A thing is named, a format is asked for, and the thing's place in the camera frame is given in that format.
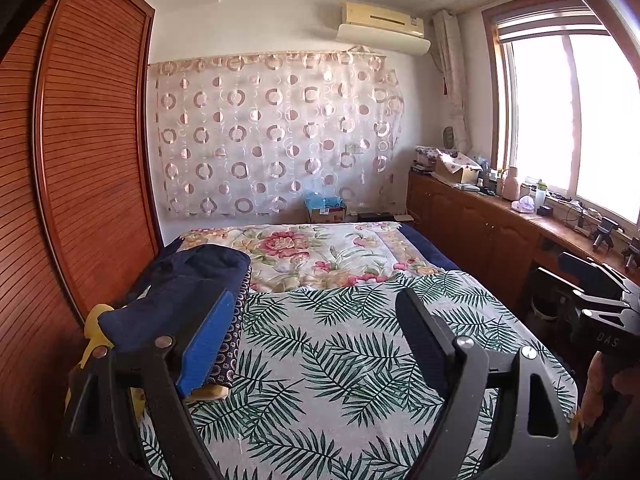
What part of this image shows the pink thermos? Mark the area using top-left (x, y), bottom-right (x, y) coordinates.
top-left (501, 166), bottom-right (521, 198)

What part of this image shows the sheer circle-patterned curtain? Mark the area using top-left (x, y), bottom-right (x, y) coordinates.
top-left (147, 50), bottom-right (405, 218)

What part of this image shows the person's right hand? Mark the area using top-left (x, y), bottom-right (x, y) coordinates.
top-left (584, 351), bottom-right (640, 422)

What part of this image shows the palm-leaf blanket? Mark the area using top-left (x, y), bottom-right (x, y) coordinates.
top-left (137, 270), bottom-right (578, 480)

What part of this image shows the dark waste bin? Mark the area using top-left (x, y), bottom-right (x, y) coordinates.
top-left (530, 267), bottom-right (571, 323)

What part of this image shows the yellow folded garment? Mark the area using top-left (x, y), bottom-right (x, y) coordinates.
top-left (187, 384), bottom-right (231, 402)

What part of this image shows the wooden-framed window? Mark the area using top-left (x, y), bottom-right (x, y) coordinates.
top-left (482, 0), bottom-right (640, 233)

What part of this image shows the long wooden cabinet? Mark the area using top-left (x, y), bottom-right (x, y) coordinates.
top-left (406, 167), bottom-right (640, 321)

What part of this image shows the wooden louvered wardrobe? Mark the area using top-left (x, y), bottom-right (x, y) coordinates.
top-left (0, 0), bottom-right (163, 461)

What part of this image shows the floral storage box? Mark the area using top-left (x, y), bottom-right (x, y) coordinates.
top-left (415, 146), bottom-right (443, 168)

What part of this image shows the yellow pillow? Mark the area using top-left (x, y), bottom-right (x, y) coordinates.
top-left (75, 305), bottom-right (118, 376)

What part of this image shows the navy printed t-shirt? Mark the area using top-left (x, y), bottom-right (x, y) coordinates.
top-left (97, 244), bottom-right (253, 356)

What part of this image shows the open cardboard box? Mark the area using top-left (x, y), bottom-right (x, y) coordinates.
top-left (432, 152), bottom-right (483, 186)

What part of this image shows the beige air conditioner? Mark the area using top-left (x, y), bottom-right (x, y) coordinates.
top-left (340, 1), bottom-right (426, 28)

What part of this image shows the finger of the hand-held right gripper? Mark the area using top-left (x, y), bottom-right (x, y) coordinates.
top-left (571, 287), bottom-right (633, 312)
top-left (558, 252), bottom-right (633, 303)

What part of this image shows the white window drape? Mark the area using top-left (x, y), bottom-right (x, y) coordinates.
top-left (432, 9), bottom-right (473, 153)

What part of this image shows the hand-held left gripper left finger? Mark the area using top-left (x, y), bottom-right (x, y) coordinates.
top-left (50, 287), bottom-right (237, 480)

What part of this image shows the white air deflector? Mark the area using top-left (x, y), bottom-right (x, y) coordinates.
top-left (336, 22), bottom-right (432, 56)

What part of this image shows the small cardboard box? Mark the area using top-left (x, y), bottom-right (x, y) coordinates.
top-left (306, 205), bottom-right (347, 224)

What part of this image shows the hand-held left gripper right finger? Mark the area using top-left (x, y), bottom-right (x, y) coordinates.
top-left (395, 287), bottom-right (576, 480)

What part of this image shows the floral quilt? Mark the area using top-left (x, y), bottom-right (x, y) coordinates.
top-left (177, 222), bottom-right (446, 293)

